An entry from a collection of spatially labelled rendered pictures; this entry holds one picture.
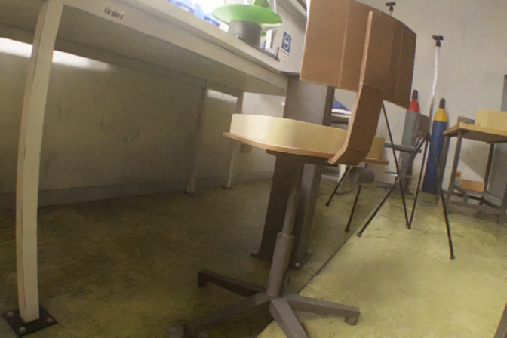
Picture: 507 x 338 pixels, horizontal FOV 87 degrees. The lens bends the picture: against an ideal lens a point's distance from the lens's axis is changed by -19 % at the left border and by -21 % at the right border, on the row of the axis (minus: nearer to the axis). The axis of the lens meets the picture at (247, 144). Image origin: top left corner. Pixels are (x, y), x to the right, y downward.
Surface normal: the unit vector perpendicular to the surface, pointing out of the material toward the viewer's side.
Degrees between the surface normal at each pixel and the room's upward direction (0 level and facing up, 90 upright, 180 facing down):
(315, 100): 90
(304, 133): 90
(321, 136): 90
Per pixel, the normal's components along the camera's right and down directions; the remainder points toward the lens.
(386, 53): 0.33, 0.16
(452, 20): -0.49, -0.02
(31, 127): 0.86, 0.17
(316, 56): 0.05, 0.07
